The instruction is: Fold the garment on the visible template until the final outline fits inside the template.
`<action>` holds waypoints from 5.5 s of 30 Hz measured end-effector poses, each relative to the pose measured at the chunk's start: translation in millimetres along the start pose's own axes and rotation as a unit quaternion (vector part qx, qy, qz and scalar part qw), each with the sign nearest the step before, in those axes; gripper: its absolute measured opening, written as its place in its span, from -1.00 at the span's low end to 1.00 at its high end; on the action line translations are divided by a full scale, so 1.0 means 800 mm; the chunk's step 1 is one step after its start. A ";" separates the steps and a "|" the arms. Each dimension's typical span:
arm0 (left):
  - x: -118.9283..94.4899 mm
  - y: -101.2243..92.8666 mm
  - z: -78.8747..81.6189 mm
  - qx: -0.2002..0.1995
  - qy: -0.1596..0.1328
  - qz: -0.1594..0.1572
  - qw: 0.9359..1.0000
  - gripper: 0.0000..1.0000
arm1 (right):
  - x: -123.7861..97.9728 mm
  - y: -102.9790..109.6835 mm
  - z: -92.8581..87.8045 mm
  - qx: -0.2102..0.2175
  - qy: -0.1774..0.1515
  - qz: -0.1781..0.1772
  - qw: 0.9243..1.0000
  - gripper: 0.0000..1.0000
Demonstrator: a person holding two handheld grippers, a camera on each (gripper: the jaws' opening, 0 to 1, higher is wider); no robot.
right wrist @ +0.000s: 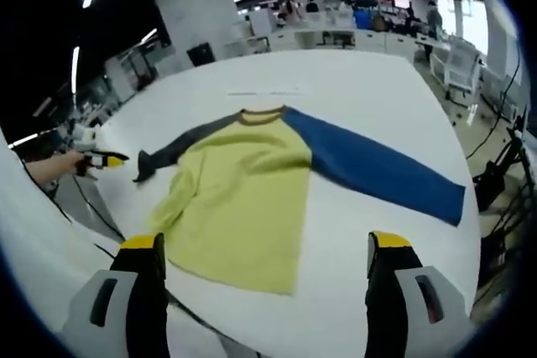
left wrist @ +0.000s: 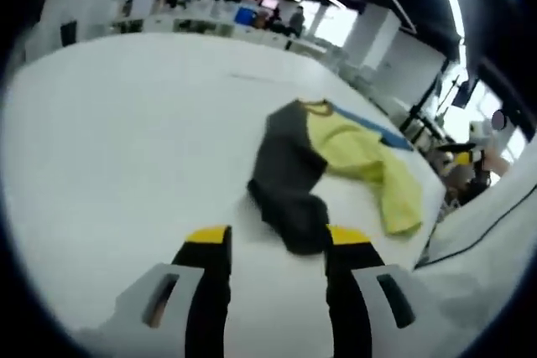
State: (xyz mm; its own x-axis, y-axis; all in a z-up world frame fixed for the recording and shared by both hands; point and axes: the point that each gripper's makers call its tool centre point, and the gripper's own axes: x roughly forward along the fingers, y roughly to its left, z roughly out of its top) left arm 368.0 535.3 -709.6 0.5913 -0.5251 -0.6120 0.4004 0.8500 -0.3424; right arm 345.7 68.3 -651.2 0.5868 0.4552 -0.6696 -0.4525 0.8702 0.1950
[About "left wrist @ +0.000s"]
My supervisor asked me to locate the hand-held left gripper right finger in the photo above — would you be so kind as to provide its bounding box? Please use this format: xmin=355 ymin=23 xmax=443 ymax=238
xmin=325 ymin=224 xmax=462 ymax=358

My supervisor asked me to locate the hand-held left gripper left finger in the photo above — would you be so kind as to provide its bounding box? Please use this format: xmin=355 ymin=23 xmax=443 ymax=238
xmin=100 ymin=224 xmax=232 ymax=358

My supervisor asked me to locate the yellow blue grey garment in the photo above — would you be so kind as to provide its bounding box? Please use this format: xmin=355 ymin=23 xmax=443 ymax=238
xmin=246 ymin=97 xmax=424 ymax=257

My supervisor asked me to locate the white template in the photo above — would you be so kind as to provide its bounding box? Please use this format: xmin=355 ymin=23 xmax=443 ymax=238
xmin=228 ymin=72 xmax=286 ymax=81

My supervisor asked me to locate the black stand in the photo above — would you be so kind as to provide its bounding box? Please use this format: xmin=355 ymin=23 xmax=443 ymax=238
xmin=398 ymin=60 xmax=471 ymax=153

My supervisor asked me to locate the blue crate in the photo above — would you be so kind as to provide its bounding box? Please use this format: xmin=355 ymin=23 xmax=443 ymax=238
xmin=234 ymin=6 xmax=255 ymax=26

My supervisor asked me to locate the white cabinet row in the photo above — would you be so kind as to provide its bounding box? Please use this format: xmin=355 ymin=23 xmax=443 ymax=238
xmin=112 ymin=13 xmax=332 ymax=57

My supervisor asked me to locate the black box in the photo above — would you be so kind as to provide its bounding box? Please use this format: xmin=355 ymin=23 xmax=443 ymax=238
xmin=60 ymin=20 xmax=79 ymax=47

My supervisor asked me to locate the thin black cable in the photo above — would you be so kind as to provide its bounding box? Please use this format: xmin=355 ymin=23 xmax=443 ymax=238
xmin=414 ymin=198 xmax=537 ymax=269

